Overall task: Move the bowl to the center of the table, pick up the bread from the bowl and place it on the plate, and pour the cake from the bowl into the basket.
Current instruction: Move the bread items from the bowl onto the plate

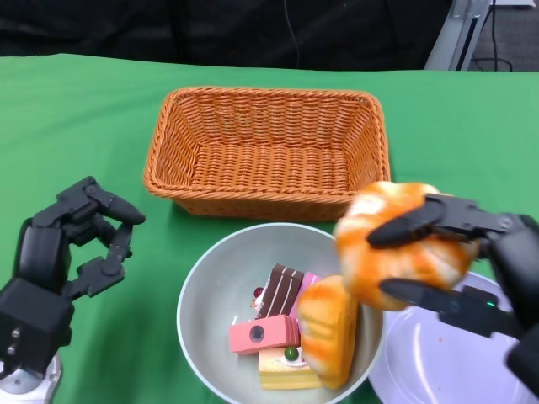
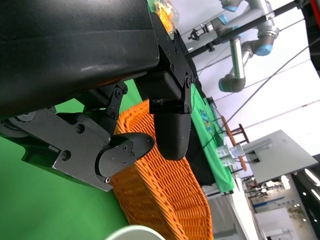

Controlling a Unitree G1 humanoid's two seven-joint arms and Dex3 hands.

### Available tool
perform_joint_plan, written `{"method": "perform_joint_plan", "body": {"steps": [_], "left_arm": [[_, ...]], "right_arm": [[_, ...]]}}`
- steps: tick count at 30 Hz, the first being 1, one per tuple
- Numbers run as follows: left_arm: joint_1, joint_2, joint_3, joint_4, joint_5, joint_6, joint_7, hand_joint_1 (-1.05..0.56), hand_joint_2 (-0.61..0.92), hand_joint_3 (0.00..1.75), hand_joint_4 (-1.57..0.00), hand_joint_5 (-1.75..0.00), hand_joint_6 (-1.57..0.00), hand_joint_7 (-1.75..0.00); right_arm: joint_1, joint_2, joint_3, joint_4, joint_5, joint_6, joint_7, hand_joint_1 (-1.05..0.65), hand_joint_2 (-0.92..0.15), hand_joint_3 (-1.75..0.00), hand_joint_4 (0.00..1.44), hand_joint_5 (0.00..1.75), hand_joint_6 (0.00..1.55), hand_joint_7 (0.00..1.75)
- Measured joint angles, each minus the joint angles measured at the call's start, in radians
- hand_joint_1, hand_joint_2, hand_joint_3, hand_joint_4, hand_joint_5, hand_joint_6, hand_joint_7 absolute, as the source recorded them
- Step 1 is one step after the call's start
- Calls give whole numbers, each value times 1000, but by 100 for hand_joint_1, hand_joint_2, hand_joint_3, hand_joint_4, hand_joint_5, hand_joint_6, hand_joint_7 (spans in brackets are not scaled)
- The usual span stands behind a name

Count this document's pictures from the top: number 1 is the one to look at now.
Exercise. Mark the yellow cake with green ball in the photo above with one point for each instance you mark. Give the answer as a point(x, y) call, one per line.
point(282, 372)

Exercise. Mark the black backdrop cloth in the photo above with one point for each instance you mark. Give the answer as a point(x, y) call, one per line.
point(168, 29)

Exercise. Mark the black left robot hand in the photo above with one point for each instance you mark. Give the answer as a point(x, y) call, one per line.
point(42, 252)

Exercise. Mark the orange loaf bread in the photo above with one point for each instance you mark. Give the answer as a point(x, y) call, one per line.
point(328, 332)

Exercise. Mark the grey bowl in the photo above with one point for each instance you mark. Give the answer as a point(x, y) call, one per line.
point(227, 273)

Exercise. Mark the pink cake with dark dot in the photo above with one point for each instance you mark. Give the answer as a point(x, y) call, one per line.
point(269, 334)

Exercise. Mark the chocolate layer cake slice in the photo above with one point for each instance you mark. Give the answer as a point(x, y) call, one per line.
point(280, 290)

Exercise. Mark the aluminium frame stand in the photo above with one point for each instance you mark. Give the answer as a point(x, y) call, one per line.
point(455, 38)

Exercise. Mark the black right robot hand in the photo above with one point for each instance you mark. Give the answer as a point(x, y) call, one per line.
point(518, 269)

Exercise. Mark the white round plate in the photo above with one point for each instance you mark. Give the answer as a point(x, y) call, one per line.
point(421, 370)

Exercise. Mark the orange wicker basket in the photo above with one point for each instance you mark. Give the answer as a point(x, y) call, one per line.
point(269, 164)

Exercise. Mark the pink striped cake slice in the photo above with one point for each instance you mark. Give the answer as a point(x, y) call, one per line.
point(311, 283)

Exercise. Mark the striped cone-shaped bread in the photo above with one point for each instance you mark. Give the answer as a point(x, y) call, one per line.
point(404, 265)

